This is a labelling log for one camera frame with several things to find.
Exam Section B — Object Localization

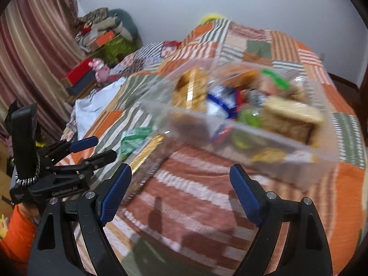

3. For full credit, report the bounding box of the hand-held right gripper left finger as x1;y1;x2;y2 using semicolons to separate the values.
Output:
27;163;133;276

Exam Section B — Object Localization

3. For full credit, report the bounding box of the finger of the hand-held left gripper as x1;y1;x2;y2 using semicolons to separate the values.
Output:
56;136;99;157
56;149;118;176

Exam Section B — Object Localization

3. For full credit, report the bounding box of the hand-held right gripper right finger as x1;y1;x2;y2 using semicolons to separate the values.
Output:
229;164;336;276

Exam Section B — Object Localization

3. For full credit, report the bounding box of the gold edged cake packet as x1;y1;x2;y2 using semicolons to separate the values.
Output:
125;135;169;199
171;68;209;113

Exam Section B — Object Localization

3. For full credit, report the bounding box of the yellow chips packet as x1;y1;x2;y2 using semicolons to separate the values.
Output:
251;147;289;163

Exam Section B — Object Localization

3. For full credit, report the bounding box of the clear plastic container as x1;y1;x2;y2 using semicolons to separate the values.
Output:
140;58;340;192

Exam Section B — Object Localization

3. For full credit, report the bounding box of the green jelly cup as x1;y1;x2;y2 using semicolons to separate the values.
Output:
235;107;263;128

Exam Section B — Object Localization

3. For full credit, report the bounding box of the sponge cake slice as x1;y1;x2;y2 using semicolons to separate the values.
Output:
262;96;325;147

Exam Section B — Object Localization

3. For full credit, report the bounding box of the green label bread packet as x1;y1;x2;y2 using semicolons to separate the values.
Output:
254;68;312;104

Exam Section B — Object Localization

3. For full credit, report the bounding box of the person's left forearm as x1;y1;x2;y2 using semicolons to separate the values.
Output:
0;204;39;266

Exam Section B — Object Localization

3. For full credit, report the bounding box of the white cloth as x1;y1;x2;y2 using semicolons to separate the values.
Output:
72;77;128;134

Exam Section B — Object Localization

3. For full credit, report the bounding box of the green snack packet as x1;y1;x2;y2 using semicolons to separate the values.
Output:
119;126;154;162

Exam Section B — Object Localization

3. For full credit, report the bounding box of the patchwork blanket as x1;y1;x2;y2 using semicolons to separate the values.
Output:
59;17;368;276

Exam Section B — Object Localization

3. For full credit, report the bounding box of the red box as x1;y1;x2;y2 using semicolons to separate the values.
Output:
61;58;95;86

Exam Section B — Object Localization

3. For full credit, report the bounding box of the pink plush toy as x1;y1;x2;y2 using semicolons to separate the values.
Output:
89;58;112;83

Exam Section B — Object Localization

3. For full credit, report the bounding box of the striped brown curtain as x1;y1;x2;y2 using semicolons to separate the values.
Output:
0;0;87;143

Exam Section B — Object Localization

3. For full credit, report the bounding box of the green box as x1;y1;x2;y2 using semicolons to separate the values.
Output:
103;38;136;61

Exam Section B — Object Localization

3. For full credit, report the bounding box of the orange box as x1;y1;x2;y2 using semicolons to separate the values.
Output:
86;31;113;53

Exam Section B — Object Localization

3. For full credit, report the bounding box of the yellow pillow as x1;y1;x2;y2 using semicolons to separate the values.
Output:
201;13;223;24

